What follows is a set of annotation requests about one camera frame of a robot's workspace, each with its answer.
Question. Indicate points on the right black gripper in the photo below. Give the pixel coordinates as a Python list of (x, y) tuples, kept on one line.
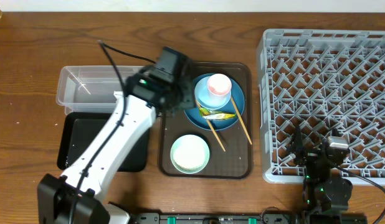
[(308, 154)]

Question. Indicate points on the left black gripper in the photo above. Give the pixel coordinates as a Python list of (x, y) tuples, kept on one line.
[(190, 104)]

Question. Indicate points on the yellow green snack wrapper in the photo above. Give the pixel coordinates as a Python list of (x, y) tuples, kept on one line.
[(215, 115)]

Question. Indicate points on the pink cup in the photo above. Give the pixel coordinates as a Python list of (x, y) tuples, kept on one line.
[(219, 84)]

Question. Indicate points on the mint green bowl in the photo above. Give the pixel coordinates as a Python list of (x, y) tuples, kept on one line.
[(189, 154)]

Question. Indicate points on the wooden chopstick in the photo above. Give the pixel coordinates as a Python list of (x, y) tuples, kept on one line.
[(241, 120), (212, 129)]

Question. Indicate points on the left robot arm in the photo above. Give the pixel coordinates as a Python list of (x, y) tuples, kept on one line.
[(78, 195)]

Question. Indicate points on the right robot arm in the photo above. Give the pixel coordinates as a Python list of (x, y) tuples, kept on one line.
[(326, 195)]

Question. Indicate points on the grey dishwasher rack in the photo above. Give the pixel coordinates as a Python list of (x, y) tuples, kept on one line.
[(320, 80)]

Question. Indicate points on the clear plastic waste bin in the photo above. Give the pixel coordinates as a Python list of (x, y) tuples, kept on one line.
[(88, 89)]

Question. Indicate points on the black waste tray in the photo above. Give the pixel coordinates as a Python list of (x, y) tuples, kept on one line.
[(80, 129)]

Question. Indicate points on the light blue bowl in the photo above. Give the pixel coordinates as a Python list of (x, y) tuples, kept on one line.
[(205, 98)]

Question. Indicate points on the dark blue plate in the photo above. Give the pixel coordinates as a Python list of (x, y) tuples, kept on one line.
[(239, 98)]

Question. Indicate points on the brown serving tray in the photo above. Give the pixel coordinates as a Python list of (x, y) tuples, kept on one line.
[(236, 162)]

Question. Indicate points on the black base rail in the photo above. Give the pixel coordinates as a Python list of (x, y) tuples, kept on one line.
[(267, 217)]

